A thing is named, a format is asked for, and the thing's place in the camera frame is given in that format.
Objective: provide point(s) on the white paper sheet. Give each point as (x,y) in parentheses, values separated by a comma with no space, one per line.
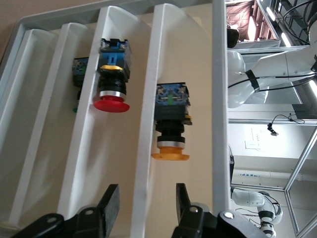
(255,146)

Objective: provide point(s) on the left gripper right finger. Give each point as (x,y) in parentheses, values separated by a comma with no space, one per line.
(184,208)

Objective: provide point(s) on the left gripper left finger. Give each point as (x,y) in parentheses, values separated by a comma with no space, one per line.
(110,205)

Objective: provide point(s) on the green push button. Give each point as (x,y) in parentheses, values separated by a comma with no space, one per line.
(80,72)

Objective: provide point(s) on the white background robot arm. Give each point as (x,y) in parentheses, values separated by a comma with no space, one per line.
(247,198)

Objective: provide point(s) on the red mushroom push button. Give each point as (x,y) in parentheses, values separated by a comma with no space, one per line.
(112,74)

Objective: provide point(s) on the aluminium cell frame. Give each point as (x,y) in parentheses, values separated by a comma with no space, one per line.
(247,121)

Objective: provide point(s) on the small black webcam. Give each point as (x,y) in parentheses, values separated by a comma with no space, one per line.
(272,131)

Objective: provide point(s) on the white drawer cabinet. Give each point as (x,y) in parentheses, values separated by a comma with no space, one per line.
(219,99)

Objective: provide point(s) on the yellow mushroom push button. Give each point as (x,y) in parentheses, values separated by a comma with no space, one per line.
(171,116)

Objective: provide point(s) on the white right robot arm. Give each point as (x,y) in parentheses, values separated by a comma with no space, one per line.
(272,64)

